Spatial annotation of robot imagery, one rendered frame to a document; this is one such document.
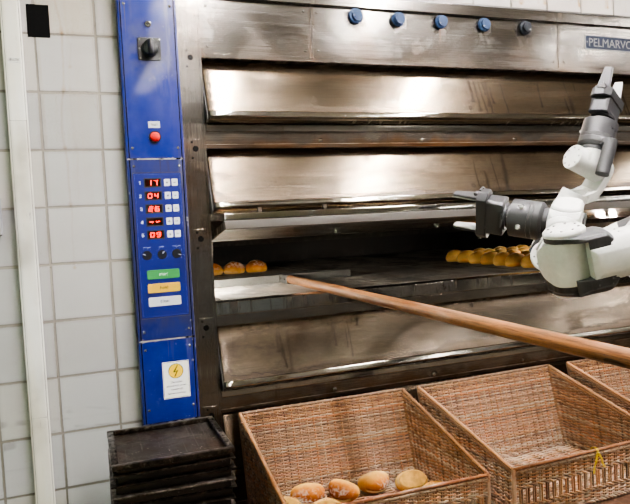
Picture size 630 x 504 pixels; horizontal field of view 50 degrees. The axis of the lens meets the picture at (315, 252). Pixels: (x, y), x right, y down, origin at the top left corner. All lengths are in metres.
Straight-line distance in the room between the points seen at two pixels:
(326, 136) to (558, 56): 0.97
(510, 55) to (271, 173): 0.98
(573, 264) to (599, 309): 1.40
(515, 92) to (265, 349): 1.24
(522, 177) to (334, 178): 0.71
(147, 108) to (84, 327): 0.63
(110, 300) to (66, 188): 0.33
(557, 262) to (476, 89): 1.19
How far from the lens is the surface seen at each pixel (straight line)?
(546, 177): 2.53
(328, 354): 2.12
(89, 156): 1.94
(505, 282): 2.43
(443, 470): 2.08
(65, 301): 1.94
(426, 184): 2.24
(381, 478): 2.10
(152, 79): 1.96
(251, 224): 1.85
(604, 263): 1.31
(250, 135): 2.03
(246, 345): 2.04
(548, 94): 2.59
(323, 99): 2.12
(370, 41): 2.25
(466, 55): 2.42
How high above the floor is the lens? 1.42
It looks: 3 degrees down
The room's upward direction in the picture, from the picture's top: 3 degrees counter-clockwise
